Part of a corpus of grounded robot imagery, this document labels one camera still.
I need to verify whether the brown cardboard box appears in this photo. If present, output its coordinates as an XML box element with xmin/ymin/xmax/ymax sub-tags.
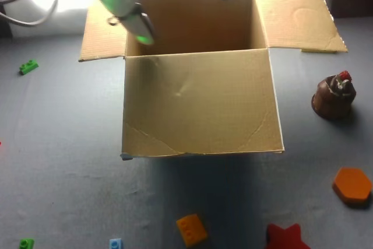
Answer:
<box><xmin>78</xmin><ymin>0</ymin><xmax>349</xmax><ymax>161</ymax></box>

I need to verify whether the chocolate toy cake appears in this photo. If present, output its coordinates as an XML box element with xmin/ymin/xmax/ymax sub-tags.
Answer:
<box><xmin>311</xmin><ymin>70</ymin><xmax>358</xmax><ymax>120</ymax></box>

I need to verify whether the white backdrop sheet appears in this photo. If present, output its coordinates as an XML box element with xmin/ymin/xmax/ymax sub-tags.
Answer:
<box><xmin>0</xmin><ymin>0</ymin><xmax>373</xmax><ymax>38</ymax></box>

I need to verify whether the grey table cloth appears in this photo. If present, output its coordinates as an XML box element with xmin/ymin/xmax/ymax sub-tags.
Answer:
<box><xmin>0</xmin><ymin>17</ymin><xmax>373</xmax><ymax>249</ymax></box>

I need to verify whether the yellow flat block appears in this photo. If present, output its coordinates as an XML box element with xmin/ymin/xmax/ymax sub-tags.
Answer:
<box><xmin>301</xmin><ymin>47</ymin><xmax>340</xmax><ymax>54</ymax></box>

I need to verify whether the orange toy brick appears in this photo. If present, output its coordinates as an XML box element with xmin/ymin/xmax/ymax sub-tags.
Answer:
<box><xmin>176</xmin><ymin>213</ymin><xmax>209</xmax><ymax>247</ymax></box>

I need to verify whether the red star block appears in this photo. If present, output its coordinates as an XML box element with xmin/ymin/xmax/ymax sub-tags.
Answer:
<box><xmin>265</xmin><ymin>223</ymin><xmax>312</xmax><ymax>249</ymax></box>

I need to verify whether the orange hexagon block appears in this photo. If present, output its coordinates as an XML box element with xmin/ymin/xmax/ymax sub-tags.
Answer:
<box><xmin>332</xmin><ymin>167</ymin><xmax>373</xmax><ymax>208</ymax></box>

